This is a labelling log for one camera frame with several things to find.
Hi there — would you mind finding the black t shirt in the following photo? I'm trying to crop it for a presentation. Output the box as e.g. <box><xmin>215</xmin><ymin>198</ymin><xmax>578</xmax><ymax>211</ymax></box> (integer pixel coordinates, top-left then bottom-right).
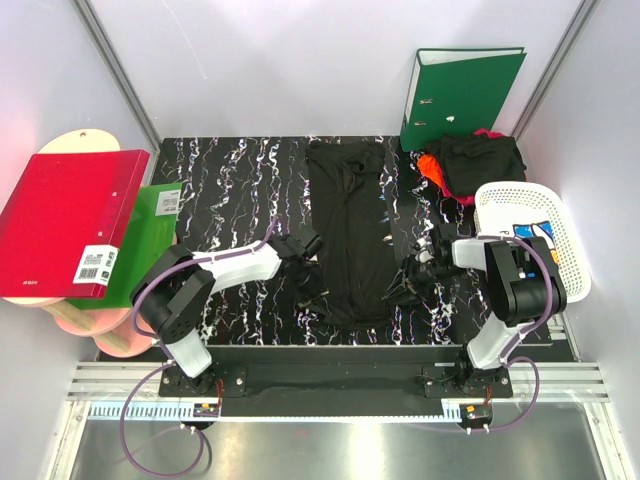
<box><xmin>305</xmin><ymin>141</ymin><xmax>397</xmax><ymax>330</ymax></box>

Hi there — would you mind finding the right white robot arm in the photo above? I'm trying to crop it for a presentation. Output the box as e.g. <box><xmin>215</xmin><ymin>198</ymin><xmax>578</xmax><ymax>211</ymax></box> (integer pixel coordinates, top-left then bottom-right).
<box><xmin>383</xmin><ymin>224</ymin><xmax>568</xmax><ymax>397</ymax></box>

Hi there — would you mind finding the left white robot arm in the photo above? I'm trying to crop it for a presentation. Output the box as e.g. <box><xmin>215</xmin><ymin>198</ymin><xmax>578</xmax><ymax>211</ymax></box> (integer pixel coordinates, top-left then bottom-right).
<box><xmin>130</xmin><ymin>230</ymin><xmax>328</xmax><ymax>383</ymax></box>

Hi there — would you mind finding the folded dark shirts pile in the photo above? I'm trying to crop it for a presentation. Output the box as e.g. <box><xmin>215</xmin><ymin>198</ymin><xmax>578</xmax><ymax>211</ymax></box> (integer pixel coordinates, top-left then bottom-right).
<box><xmin>424</xmin><ymin>132</ymin><xmax>526</xmax><ymax>198</ymax></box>

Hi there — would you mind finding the white plastic laundry basket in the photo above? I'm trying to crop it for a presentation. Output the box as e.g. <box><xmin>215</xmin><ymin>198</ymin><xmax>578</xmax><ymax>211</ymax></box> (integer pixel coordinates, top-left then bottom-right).
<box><xmin>474</xmin><ymin>181</ymin><xmax>591</xmax><ymax>304</ymax></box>

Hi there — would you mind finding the black marbled table mat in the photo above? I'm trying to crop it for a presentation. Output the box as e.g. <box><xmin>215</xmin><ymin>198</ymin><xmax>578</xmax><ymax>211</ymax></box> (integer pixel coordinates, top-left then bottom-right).
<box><xmin>153</xmin><ymin>136</ymin><xmax>490</xmax><ymax>346</ymax></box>

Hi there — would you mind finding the orange garment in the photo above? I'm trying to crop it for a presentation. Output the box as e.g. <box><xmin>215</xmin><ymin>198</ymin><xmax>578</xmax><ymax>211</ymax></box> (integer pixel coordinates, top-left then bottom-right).
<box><xmin>417</xmin><ymin>154</ymin><xmax>449</xmax><ymax>196</ymax></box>

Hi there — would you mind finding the white printed t shirt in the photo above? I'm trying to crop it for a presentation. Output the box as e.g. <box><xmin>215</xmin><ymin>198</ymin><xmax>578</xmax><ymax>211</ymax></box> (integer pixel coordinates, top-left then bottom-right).
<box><xmin>498</xmin><ymin>220</ymin><xmax>559</xmax><ymax>264</ymax></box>

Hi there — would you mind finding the green plastic folder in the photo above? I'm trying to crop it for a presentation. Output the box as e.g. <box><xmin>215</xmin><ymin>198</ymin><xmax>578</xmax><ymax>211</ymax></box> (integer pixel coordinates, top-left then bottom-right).
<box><xmin>68</xmin><ymin>183</ymin><xmax>182</xmax><ymax>310</ymax></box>

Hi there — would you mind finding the green lever arch binder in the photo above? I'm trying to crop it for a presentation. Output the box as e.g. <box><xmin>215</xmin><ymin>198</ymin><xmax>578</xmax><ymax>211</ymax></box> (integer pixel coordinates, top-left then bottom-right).
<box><xmin>400</xmin><ymin>47</ymin><xmax>526</xmax><ymax>152</ymax></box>

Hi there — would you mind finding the white slotted cable duct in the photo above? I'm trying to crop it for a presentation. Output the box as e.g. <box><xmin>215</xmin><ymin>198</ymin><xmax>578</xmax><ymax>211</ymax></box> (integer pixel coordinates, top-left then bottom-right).
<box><xmin>88</xmin><ymin>401</ymin><xmax>220</xmax><ymax>421</ymax></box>

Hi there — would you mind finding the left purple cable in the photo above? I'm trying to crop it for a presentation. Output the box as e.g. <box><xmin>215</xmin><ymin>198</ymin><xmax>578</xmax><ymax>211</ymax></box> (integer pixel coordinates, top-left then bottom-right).
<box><xmin>119</xmin><ymin>215</ymin><xmax>280</xmax><ymax>476</ymax></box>

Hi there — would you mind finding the aluminium frame profile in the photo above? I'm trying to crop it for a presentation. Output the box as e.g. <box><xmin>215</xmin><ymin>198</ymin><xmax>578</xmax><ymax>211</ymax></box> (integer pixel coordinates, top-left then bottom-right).
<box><xmin>67</xmin><ymin>362</ymin><xmax>609</xmax><ymax>403</ymax></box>

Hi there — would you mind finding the red ring binder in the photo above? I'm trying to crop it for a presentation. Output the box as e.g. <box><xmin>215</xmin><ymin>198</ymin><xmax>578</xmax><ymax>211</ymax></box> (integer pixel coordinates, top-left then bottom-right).
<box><xmin>1</xmin><ymin>150</ymin><xmax>150</xmax><ymax>299</ymax></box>

